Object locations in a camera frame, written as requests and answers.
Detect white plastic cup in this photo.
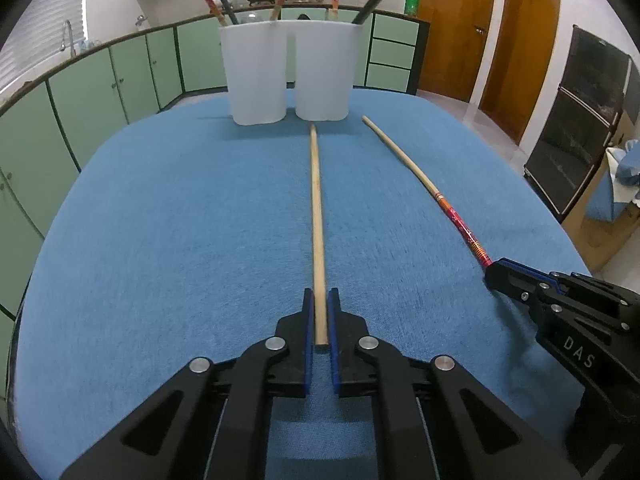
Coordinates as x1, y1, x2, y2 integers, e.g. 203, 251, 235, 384
292, 19, 364, 122
219, 20, 289, 127

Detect light blue cloth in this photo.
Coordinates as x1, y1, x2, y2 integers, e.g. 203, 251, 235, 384
611, 140, 640, 190

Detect black glass-front cabinet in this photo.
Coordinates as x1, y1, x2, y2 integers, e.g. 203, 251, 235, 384
523, 24, 639, 224

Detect black chopstick with silver band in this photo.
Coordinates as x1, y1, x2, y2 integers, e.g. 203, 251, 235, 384
207, 0, 240, 26

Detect window blinds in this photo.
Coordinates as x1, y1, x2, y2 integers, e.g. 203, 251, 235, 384
0, 0, 89, 96

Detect brown wooden door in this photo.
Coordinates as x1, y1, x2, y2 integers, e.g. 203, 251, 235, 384
416, 0, 499, 104
479, 0, 561, 144

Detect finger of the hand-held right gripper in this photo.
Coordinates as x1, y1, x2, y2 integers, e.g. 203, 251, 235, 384
484, 266, 542, 307
494, 258, 567, 294

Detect blue tablecloth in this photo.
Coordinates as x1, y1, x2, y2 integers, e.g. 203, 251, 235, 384
10, 87, 597, 480

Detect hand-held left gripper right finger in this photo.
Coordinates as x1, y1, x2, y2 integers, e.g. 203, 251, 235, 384
326, 287, 583, 480

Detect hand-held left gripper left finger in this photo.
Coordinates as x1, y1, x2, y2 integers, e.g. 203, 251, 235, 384
59, 287, 315, 480

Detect green kitchen base cabinets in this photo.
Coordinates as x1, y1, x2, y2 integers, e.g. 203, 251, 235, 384
0, 4, 432, 411

